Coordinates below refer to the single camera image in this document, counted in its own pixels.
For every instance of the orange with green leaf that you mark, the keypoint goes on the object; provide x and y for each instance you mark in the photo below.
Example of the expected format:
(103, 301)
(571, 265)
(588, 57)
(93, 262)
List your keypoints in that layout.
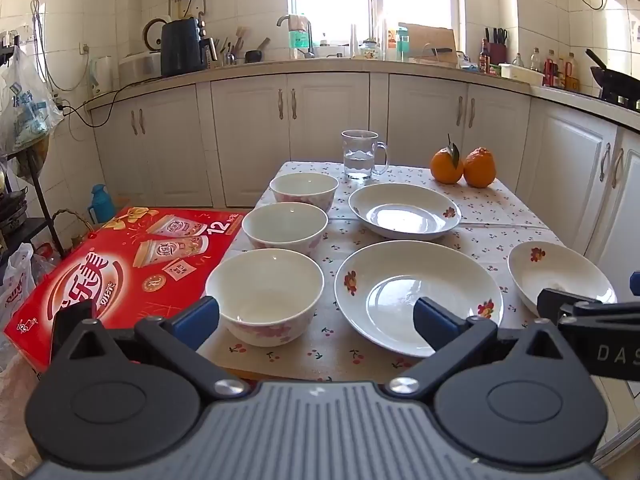
(446, 167)

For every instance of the white kitchen cabinets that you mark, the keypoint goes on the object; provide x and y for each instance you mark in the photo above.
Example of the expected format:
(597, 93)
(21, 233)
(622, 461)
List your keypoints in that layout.
(250, 135)

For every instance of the dark sauce bottle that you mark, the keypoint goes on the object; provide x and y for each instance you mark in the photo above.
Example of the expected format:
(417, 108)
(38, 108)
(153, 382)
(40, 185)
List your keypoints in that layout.
(484, 60)

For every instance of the white plastic tray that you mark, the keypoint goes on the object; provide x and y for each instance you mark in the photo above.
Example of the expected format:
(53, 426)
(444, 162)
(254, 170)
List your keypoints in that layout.
(520, 74)

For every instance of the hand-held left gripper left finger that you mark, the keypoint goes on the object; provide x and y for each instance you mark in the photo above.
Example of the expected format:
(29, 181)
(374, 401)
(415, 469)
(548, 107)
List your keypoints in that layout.
(197, 322)

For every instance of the cherry print tablecloth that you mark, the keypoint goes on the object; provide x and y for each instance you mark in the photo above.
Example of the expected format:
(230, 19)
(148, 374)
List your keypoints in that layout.
(330, 260)

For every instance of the black metal rack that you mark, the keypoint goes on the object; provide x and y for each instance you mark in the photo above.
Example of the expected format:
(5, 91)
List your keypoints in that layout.
(46, 207)

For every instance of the brown cutting board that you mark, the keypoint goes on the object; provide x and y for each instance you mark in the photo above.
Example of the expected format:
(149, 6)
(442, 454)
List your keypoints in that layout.
(430, 35)

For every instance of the chrome kitchen faucet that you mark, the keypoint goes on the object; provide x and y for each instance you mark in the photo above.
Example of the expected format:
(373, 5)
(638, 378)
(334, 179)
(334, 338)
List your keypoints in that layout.
(310, 35)

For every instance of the clear plastic bottle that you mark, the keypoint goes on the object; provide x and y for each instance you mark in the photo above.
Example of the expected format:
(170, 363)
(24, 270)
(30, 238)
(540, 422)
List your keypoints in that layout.
(536, 60)

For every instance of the utensil holder with utensils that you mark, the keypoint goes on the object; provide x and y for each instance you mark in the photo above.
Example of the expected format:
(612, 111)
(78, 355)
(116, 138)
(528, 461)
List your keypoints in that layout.
(232, 52)

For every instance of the white plate small floral rim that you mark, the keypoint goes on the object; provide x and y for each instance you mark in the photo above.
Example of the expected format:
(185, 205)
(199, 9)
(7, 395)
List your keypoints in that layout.
(405, 212)

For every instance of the round brown rimmed lid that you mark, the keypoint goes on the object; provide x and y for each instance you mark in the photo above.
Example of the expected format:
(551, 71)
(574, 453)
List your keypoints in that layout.
(148, 35)

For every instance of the dark blue air fryer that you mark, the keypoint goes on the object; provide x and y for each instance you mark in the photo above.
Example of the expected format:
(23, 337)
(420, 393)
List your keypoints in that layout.
(182, 47)

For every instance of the black wok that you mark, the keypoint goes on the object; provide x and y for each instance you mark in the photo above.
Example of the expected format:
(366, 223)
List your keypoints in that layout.
(612, 80)

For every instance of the white plastic bag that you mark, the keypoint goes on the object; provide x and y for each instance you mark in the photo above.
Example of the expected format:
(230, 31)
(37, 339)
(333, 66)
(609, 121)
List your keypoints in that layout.
(15, 285)

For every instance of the printed plastic bag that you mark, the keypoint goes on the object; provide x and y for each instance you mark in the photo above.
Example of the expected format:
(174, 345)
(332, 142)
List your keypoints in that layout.
(25, 105)

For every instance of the white pink floral bowl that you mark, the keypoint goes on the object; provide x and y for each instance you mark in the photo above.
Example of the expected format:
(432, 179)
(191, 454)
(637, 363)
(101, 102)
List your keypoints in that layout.
(304, 191)
(265, 295)
(285, 227)

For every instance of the glass mug with water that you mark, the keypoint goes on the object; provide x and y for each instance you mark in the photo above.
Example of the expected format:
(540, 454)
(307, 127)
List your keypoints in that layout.
(357, 157)

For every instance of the small black saucepan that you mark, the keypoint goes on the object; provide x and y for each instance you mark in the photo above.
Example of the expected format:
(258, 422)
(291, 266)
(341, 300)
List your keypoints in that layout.
(254, 55)

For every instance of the glass jar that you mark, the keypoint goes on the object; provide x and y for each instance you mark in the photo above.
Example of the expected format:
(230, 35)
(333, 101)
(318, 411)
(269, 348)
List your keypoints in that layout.
(370, 50)

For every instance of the white electric kettle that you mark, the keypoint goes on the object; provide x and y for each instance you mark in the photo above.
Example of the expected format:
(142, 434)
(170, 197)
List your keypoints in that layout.
(101, 76)

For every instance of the large white red flower plate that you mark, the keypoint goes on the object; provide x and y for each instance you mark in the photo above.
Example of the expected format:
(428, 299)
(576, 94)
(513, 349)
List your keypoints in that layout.
(395, 285)

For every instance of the red label bottle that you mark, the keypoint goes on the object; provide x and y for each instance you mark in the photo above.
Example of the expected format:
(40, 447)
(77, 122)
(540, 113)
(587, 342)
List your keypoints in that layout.
(550, 70)

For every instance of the teal drinking bottle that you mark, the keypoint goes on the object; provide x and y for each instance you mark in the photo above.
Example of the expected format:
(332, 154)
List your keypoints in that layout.
(402, 45)

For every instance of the red printed carton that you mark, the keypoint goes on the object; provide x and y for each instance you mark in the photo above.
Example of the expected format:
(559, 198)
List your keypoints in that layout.
(100, 270)

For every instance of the red knife block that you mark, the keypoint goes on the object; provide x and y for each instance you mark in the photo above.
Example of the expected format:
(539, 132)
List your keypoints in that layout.
(497, 50)

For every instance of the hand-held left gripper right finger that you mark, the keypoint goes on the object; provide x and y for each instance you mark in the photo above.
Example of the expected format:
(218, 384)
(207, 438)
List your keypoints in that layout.
(435, 327)

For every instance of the kitchen window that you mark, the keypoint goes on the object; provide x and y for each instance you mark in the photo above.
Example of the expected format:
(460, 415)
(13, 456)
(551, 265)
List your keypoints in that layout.
(340, 0)

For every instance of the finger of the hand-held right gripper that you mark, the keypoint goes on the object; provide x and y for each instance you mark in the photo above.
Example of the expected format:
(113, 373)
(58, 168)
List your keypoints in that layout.
(557, 302)
(635, 285)

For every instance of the green dish soap bottle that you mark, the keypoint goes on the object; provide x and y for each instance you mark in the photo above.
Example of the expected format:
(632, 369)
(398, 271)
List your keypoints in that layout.
(297, 40)

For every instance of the blue thermos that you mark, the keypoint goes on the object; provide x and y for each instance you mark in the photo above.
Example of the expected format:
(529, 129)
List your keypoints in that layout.
(102, 205)

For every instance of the beige kitchen countertop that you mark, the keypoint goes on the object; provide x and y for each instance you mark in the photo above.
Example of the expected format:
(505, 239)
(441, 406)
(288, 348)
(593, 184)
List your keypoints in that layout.
(325, 65)

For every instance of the small white red flower plate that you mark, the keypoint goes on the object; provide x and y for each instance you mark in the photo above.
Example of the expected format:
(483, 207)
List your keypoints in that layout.
(560, 267)

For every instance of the bumpy orange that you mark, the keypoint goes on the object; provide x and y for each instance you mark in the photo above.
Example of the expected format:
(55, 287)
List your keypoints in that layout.
(480, 167)

